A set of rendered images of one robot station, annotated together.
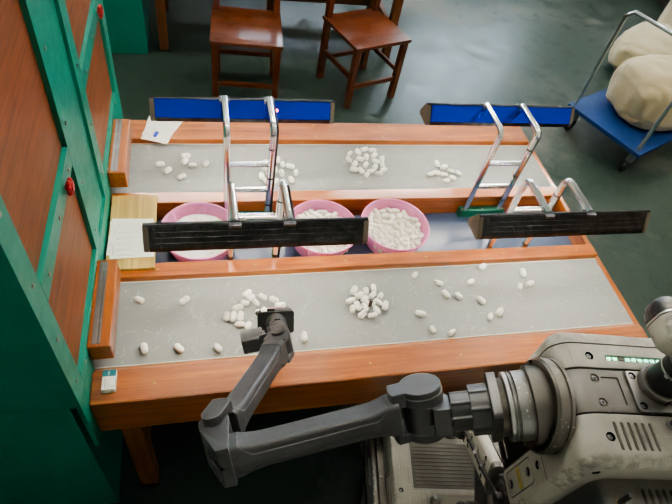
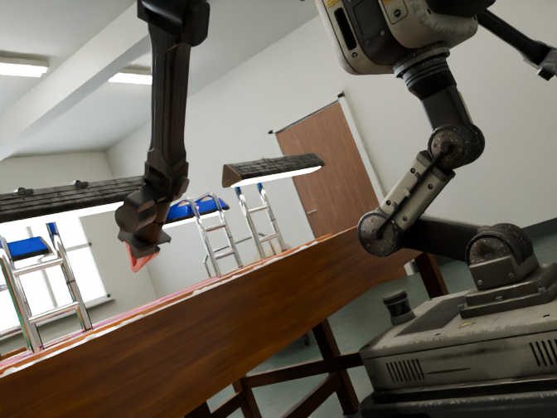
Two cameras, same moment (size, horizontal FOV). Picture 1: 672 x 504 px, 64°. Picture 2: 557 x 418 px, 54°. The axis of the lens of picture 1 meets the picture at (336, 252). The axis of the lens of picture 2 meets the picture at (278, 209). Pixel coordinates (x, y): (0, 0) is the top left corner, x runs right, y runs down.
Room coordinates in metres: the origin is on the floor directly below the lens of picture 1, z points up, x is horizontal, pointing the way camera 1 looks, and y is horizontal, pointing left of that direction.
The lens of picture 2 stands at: (-0.31, 0.58, 0.80)
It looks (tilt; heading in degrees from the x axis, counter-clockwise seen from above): 3 degrees up; 324
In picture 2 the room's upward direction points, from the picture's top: 21 degrees counter-clockwise
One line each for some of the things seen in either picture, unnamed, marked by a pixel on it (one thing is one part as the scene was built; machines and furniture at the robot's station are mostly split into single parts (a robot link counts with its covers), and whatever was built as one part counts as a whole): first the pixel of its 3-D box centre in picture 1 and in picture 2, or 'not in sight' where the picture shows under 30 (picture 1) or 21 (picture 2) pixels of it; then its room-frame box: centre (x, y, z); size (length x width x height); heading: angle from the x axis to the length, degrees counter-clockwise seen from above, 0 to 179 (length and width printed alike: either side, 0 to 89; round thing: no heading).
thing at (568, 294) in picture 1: (385, 306); not in sight; (1.09, -0.21, 0.73); 1.81 x 0.30 x 0.02; 111
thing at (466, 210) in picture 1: (491, 161); (205, 247); (1.79, -0.52, 0.90); 0.20 x 0.19 x 0.45; 111
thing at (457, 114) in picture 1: (500, 112); (178, 214); (1.86, -0.49, 1.08); 0.62 x 0.08 x 0.07; 111
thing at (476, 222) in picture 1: (563, 220); (277, 167); (1.34, -0.69, 1.08); 0.62 x 0.08 x 0.07; 111
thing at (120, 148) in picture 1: (120, 151); not in sight; (1.42, 0.85, 0.83); 0.30 x 0.06 x 0.07; 21
